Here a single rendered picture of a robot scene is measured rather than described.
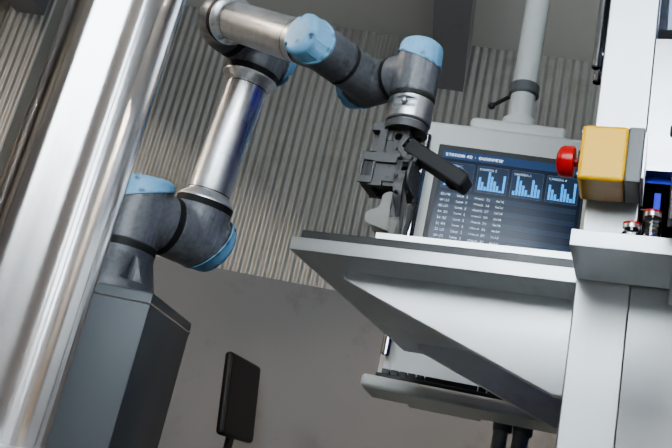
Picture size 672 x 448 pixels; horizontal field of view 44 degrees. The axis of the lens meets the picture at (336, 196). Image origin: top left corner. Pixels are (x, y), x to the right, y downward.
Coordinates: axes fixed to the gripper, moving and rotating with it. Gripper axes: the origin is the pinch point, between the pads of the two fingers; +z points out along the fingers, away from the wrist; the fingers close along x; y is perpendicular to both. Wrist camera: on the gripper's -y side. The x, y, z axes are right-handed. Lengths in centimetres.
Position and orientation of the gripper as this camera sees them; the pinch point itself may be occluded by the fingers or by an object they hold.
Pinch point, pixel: (396, 245)
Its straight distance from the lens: 126.8
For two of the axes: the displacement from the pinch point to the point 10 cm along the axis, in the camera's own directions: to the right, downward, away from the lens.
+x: -3.1, -3.7, -8.8
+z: -2.1, 9.2, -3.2
